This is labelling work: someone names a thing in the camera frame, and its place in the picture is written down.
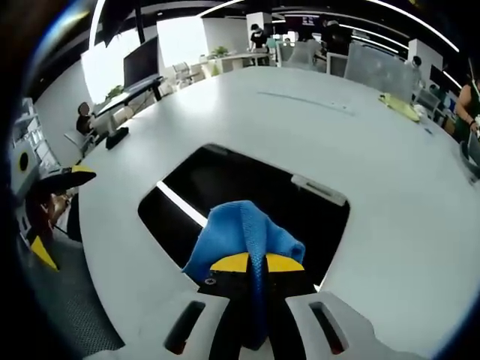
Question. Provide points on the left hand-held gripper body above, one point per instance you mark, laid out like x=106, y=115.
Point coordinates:
x=23, y=172

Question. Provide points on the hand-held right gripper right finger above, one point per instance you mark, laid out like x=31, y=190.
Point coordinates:
x=300, y=322

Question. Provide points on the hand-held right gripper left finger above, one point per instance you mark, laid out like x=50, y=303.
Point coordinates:
x=150, y=330

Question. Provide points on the blue cleaning cloth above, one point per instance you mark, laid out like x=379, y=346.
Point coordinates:
x=240, y=232

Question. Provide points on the yellow-green cloth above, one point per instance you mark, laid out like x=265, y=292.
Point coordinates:
x=399, y=107

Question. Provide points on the white storage shelf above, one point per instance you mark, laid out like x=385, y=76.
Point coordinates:
x=32, y=135

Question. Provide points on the grey mesh chair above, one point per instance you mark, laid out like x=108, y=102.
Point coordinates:
x=75, y=300

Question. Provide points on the black case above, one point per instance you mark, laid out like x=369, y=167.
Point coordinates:
x=117, y=138

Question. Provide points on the standing desk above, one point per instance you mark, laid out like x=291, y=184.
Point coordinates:
x=131, y=92

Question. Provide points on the large black monitor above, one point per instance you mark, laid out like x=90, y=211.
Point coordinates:
x=140, y=62

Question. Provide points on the straight ceiling light strip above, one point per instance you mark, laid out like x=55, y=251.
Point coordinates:
x=95, y=22

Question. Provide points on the green potted plant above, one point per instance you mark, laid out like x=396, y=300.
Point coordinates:
x=220, y=51

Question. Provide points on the white desk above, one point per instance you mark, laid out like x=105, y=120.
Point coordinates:
x=240, y=62

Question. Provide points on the light grey chair back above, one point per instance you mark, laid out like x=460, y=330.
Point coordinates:
x=470, y=153

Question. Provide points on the small white object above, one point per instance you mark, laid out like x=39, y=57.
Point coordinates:
x=420, y=111

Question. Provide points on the grey partition screen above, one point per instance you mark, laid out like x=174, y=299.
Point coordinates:
x=378, y=71

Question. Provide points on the white mesh office chair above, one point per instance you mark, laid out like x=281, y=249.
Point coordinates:
x=300, y=54

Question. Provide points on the small black monitor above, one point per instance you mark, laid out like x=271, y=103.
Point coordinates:
x=436, y=74

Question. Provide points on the curved ceiling light strip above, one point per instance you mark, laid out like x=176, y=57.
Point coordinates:
x=431, y=28

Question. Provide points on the wall display screen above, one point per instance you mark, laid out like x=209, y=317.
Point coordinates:
x=308, y=20

